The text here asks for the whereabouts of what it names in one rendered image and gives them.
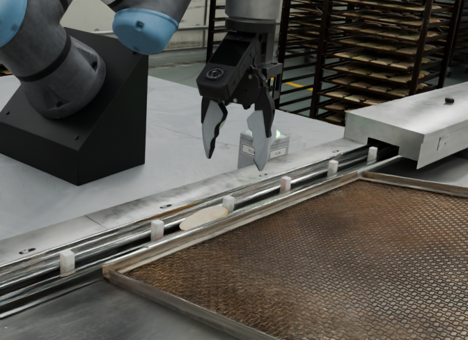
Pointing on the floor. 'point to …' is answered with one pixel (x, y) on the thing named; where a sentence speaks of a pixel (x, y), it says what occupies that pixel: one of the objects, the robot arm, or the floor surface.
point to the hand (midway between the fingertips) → (232, 159)
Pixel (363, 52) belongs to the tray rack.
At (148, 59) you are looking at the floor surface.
